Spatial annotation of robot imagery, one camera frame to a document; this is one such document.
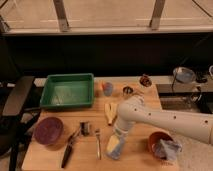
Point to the orange bowl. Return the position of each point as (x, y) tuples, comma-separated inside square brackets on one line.
[(155, 137)]

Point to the black handled knife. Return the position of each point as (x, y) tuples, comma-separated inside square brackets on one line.
[(68, 149)]

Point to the small metal clip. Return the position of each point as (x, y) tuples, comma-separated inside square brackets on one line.
[(85, 128)]

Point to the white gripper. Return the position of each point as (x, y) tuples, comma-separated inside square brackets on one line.
[(121, 135)]

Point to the green plastic tray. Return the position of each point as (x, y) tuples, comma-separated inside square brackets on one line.
[(63, 91)]

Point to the metal pan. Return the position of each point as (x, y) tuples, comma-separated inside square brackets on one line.
[(184, 75)]

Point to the grey blue cloth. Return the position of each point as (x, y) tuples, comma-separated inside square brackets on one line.
[(166, 149)]

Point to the blue sponge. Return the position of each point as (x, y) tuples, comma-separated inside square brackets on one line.
[(114, 147)]

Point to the purple bowl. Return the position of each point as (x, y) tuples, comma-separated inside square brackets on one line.
[(48, 130)]

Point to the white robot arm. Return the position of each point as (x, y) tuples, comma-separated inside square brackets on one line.
[(197, 126)]

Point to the black chair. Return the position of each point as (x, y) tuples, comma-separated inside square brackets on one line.
[(12, 130)]

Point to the blue cup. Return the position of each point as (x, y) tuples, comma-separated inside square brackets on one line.
[(107, 88)]

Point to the silver fork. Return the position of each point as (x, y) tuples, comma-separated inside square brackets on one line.
[(97, 133)]

